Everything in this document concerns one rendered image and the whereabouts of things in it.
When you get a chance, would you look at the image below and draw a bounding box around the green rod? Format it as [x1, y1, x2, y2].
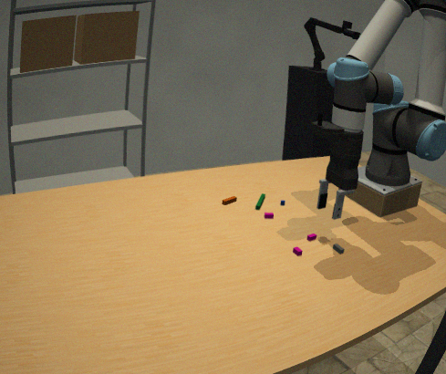
[255, 193, 265, 210]

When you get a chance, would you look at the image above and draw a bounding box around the orange rod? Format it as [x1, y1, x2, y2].
[223, 196, 237, 205]

